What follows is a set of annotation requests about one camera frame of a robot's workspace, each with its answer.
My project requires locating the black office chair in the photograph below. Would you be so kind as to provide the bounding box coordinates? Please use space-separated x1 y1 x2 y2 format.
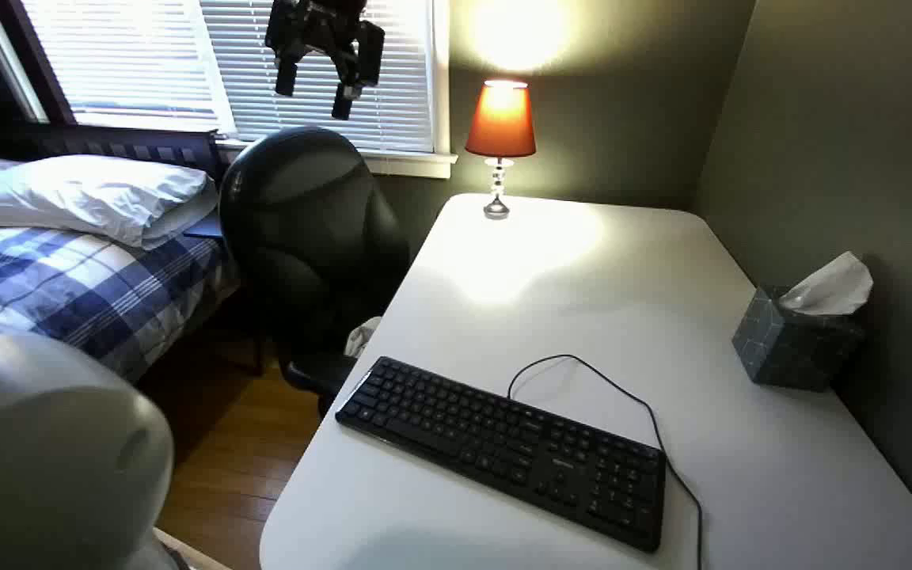
218 124 413 414

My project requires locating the white window blind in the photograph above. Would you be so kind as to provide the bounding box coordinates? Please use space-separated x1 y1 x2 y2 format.
15 0 239 137
200 0 442 160

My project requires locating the orange shade table lamp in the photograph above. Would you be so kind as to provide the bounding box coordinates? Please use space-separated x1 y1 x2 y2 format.
461 76 537 223

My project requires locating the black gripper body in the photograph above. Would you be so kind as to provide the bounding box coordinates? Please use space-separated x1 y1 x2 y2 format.
262 0 390 93

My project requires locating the blue plaid bed blanket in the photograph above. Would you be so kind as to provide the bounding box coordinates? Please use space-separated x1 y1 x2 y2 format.
0 216 241 382

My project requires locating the black keyboard cable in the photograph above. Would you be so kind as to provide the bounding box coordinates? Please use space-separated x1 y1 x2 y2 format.
503 351 711 570

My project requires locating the grey patterned tissue box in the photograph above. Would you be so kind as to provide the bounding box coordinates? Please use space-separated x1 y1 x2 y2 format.
729 286 869 397

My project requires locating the dark bed headboard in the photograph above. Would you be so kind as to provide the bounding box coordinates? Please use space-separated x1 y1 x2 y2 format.
0 120 228 183

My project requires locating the black computer keyboard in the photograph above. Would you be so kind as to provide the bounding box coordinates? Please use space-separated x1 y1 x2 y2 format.
333 355 673 555

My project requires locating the white pillow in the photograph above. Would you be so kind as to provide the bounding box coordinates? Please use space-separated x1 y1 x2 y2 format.
0 151 221 254

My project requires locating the white object beside chair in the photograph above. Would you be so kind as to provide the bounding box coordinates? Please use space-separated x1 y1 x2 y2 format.
343 314 383 363

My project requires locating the white tissue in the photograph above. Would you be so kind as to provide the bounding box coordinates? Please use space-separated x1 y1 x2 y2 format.
775 248 878 321

